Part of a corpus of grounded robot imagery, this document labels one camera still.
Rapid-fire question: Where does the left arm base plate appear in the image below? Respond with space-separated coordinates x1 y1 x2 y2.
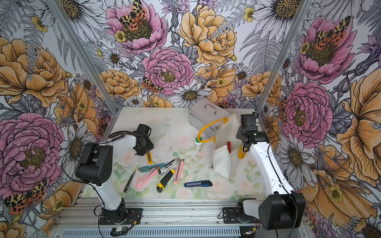
99 208 143 226

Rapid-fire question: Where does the left corner aluminium post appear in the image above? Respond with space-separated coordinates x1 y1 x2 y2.
46 0 120 114

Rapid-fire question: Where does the pink utility knife left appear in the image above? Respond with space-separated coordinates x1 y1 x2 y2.
137 166 160 188

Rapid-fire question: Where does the pink utility knife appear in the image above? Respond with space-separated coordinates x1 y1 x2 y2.
174 159 184 185
137 166 160 188

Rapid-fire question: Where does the aluminium front rail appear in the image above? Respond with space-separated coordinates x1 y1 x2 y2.
50 198 314 238

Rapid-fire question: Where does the white pouch with yellow handles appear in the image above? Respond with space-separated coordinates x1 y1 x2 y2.
197 114 245 180

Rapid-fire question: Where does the pink utility knife right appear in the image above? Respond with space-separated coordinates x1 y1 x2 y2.
174 159 184 185

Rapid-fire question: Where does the right corner aluminium post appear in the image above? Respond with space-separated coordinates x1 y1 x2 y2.
256 0 313 113

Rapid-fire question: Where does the black yellow utility knife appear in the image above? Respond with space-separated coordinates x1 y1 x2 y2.
156 169 175 193

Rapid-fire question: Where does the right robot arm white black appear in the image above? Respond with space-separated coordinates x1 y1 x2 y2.
236 113 306 231

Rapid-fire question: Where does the blue utility knife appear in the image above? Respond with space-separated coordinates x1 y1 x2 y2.
184 180 213 187

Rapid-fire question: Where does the white bottle green cap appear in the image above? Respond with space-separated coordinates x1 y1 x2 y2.
195 137 202 151

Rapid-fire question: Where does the grey slim utility knife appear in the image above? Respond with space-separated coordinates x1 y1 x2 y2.
124 170 137 193

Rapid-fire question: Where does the teal utility knife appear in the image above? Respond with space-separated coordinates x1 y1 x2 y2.
138 163 165 173

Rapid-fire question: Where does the silver black utility knife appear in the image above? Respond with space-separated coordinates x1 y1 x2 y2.
159 158 179 176

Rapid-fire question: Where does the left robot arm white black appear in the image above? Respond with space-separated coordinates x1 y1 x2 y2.
75 124 154 225

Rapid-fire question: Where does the silver metal case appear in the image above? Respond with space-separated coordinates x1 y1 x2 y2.
189 99 235 140

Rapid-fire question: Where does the corner aluminium post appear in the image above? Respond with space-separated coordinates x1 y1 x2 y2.
46 0 120 114
256 0 313 113

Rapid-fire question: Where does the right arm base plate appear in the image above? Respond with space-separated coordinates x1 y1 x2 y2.
222 207 260 224

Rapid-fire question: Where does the orange utility knife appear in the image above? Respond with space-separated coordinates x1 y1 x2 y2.
146 151 153 165

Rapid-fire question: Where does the red utility knife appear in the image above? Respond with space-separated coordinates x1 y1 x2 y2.
227 141 232 154

